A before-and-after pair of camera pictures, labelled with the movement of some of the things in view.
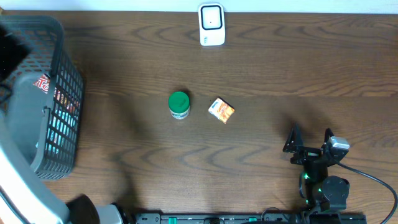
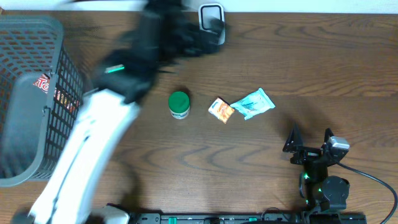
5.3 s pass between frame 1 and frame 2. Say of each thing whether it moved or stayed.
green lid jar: stayed
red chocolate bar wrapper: stayed
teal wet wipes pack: moved
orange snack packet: stayed
